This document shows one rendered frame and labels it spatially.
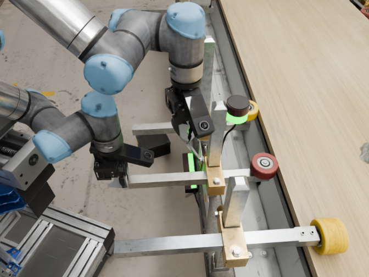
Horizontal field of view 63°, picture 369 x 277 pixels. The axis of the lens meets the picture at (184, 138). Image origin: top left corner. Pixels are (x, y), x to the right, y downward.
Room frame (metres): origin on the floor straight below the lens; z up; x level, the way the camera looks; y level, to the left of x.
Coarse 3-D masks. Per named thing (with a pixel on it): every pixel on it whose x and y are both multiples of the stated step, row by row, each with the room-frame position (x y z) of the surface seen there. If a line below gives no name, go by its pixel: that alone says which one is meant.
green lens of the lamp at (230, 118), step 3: (228, 114) 0.57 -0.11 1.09; (228, 117) 0.57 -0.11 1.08; (231, 117) 0.56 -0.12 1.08; (234, 117) 0.56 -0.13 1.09; (237, 117) 0.56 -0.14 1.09; (240, 117) 0.56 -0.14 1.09; (243, 117) 0.56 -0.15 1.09; (246, 117) 0.57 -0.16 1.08; (228, 120) 0.57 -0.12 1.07; (231, 120) 0.56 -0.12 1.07; (234, 120) 0.56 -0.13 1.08; (237, 120) 0.56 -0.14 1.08; (240, 120) 0.56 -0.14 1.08; (243, 120) 0.56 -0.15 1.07; (234, 123) 0.56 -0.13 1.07; (237, 123) 0.56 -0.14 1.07; (240, 123) 0.56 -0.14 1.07
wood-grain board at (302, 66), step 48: (240, 0) 1.70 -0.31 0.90; (288, 0) 1.70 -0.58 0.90; (336, 0) 1.70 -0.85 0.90; (240, 48) 1.20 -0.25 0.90; (288, 48) 1.20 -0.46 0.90; (336, 48) 1.20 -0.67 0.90; (288, 96) 0.87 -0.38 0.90; (336, 96) 0.87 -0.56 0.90; (288, 144) 0.63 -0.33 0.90; (336, 144) 0.63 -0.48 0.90; (288, 192) 0.45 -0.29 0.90; (336, 192) 0.45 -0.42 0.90
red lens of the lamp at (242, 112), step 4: (248, 100) 0.59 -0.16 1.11; (228, 108) 0.57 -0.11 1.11; (232, 108) 0.56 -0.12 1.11; (248, 108) 0.57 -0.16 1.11; (228, 112) 0.57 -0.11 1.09; (232, 112) 0.56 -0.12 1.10; (236, 112) 0.56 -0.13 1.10; (240, 112) 0.56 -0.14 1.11; (244, 112) 0.56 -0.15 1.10; (236, 116) 0.56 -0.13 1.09; (240, 116) 0.56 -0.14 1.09
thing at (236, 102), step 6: (234, 96) 0.61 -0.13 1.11; (240, 96) 0.61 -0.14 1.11; (228, 102) 0.58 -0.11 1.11; (234, 102) 0.58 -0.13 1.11; (240, 102) 0.58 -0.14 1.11; (246, 102) 0.58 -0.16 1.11; (234, 108) 0.56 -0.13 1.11; (240, 108) 0.56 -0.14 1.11; (234, 126) 0.58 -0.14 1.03; (228, 132) 0.58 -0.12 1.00; (222, 144) 0.59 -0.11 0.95
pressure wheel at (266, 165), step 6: (258, 156) 0.58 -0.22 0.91; (264, 156) 0.58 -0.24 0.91; (270, 156) 0.58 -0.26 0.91; (252, 162) 0.55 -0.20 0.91; (258, 162) 0.56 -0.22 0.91; (264, 162) 0.55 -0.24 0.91; (270, 162) 0.56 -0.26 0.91; (276, 162) 0.55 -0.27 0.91; (252, 168) 0.54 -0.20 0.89; (258, 168) 0.53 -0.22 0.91; (264, 168) 0.53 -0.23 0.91; (270, 168) 0.53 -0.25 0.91; (276, 168) 0.53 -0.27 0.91; (258, 174) 0.52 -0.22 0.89; (264, 174) 0.51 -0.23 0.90; (270, 174) 0.51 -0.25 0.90
